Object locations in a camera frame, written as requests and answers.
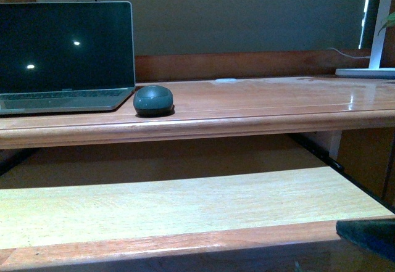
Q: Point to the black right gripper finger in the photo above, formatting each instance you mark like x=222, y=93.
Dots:
x=376, y=236

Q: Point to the wooden pull-out keyboard tray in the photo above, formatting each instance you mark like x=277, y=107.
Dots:
x=258, y=203

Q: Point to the white desk lamp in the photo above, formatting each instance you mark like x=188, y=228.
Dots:
x=374, y=71

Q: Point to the green plant leaves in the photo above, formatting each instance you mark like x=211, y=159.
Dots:
x=388, y=22

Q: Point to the small white flat object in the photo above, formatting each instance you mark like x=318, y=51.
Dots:
x=225, y=80

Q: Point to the grey open laptop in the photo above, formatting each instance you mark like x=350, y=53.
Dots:
x=59, y=57

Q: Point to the black drawer slide rail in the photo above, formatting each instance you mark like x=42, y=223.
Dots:
x=324, y=156

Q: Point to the wooden desk back rail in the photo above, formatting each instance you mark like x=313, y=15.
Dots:
x=188, y=67

